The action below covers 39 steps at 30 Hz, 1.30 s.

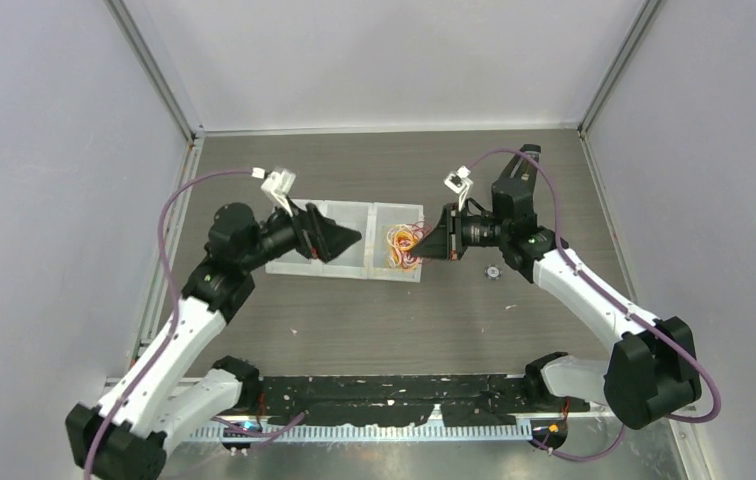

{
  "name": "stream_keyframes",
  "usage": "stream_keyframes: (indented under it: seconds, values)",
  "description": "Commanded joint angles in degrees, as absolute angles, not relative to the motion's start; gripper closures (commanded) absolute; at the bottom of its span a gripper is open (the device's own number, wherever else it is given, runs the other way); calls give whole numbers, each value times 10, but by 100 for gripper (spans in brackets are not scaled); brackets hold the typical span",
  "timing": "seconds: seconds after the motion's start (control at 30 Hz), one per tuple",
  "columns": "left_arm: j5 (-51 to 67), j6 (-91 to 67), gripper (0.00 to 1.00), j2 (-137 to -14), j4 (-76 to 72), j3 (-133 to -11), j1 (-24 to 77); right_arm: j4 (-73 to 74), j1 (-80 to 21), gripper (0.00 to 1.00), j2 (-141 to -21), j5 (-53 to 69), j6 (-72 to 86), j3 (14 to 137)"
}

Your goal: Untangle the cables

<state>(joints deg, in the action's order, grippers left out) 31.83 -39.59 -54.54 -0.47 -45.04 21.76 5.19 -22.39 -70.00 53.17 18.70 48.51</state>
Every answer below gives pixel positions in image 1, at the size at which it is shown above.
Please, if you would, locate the grey cable duct rail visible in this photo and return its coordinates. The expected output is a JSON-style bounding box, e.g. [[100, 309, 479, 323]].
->
[[182, 422, 538, 444]]

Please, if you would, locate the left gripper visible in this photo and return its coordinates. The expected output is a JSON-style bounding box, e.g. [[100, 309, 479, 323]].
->
[[242, 194, 361, 272]]

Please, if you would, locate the white three-compartment tray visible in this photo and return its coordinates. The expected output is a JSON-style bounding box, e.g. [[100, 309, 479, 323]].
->
[[263, 198, 426, 284]]

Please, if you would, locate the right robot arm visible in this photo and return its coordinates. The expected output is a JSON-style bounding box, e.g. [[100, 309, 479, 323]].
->
[[412, 168, 702, 430]]

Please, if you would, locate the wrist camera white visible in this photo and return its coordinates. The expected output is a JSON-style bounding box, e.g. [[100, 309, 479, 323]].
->
[[261, 168, 297, 217], [444, 166, 474, 210]]

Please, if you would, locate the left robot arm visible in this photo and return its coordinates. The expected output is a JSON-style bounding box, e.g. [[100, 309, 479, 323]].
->
[[65, 203, 362, 479]]

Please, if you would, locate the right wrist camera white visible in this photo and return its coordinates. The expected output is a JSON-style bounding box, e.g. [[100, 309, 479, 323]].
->
[[444, 166, 474, 210]]

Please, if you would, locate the yellow cable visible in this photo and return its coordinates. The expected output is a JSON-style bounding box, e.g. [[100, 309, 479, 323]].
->
[[385, 225, 422, 270]]

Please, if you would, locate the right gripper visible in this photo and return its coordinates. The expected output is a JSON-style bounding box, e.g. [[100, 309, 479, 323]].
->
[[411, 203, 509, 262]]

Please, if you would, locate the black metronome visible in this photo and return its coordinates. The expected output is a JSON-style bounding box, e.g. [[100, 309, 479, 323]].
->
[[506, 144, 542, 187]]

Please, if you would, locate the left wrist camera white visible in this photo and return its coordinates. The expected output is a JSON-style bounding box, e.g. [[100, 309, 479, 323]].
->
[[261, 168, 297, 217]]

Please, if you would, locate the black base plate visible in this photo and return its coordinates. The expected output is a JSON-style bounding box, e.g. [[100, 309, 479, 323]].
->
[[221, 374, 590, 427]]

